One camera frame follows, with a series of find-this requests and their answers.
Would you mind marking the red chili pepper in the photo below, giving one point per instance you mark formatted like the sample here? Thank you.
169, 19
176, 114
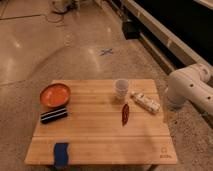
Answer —
125, 114

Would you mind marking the orange ceramic bowl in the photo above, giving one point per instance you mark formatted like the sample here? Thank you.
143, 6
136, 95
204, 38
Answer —
55, 95

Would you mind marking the white object with cables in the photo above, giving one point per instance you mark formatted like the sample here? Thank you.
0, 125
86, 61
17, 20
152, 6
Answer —
63, 6

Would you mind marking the wooden table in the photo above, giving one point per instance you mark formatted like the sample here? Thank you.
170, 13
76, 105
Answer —
95, 133

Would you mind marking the black white striped block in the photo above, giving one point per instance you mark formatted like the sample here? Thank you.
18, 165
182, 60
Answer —
53, 115

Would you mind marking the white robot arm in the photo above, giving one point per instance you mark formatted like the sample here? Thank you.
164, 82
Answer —
190, 84

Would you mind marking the translucent plastic cup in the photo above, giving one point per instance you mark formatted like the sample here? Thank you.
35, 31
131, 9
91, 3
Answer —
121, 88

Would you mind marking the long bench rail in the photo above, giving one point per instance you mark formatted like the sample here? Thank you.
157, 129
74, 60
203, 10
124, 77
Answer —
182, 30

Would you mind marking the black box on floor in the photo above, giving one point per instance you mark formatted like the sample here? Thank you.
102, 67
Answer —
130, 31

